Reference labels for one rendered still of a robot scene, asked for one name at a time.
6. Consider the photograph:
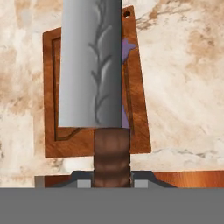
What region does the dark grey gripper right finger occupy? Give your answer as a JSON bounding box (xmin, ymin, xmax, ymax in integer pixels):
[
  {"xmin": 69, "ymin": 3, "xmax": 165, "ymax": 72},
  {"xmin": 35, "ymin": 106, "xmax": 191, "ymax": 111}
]
[{"xmin": 129, "ymin": 170, "xmax": 178, "ymax": 189}]

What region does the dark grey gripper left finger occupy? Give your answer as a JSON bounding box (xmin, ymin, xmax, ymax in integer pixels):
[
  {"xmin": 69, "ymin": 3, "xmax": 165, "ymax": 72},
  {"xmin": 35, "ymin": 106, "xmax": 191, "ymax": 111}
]
[{"xmin": 48, "ymin": 170, "xmax": 95, "ymax": 189}]

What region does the knife with brown wooden handle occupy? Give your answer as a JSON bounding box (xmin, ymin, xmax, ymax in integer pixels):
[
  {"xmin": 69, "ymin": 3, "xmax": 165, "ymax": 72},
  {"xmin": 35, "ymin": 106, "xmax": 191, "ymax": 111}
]
[{"xmin": 58, "ymin": 0, "xmax": 132, "ymax": 189}]

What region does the orange-brown wooden drawer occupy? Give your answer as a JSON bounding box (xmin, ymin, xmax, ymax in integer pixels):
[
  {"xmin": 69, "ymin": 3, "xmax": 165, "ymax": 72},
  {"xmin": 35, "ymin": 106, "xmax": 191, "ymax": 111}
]
[{"xmin": 34, "ymin": 170, "xmax": 224, "ymax": 189}]

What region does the brown wooden cutting board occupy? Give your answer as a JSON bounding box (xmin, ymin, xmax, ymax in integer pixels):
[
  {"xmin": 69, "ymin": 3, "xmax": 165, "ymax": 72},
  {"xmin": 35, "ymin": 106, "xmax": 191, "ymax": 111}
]
[{"xmin": 41, "ymin": 4, "xmax": 152, "ymax": 159}]

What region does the purple cutting tool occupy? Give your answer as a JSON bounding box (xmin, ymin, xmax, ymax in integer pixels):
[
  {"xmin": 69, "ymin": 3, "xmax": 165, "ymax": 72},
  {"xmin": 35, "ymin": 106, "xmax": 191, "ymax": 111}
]
[{"xmin": 121, "ymin": 38, "xmax": 137, "ymax": 130}]

